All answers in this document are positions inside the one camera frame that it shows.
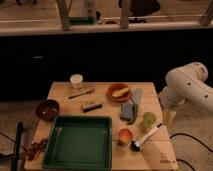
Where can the black wooden board eraser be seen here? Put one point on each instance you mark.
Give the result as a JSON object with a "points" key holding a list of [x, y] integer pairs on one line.
{"points": [[90, 105]]}

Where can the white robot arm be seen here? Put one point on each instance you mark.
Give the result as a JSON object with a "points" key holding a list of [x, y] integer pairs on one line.
{"points": [[187, 83]]}

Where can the yellow banana toy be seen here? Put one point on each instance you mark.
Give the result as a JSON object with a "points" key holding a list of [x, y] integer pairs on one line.
{"points": [[119, 93]]}

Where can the light blue cloth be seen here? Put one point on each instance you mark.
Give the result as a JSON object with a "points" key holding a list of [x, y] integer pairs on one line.
{"points": [[137, 95]]}

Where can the white paper cup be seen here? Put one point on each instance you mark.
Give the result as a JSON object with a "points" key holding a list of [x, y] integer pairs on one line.
{"points": [[76, 81]]}

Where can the red yellow apple toy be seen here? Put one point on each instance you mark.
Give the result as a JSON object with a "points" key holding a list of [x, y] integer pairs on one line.
{"points": [[125, 136]]}

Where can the green plastic cup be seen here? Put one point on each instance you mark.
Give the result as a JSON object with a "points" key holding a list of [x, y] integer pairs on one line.
{"points": [[149, 119]]}

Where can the dark red bowl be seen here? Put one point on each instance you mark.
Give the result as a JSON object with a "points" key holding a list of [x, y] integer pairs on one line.
{"points": [[47, 110]]}

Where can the green plastic tray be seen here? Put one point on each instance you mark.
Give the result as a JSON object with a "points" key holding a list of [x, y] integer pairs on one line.
{"points": [[79, 143]]}

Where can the red dried chili bunch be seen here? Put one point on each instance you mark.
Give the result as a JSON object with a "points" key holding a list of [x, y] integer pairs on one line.
{"points": [[36, 148]]}

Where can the black pole stand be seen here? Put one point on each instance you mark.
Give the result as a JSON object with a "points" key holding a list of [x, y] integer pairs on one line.
{"points": [[17, 145]]}

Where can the wooden handled knife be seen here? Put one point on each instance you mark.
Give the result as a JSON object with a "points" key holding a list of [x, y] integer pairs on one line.
{"points": [[83, 92]]}

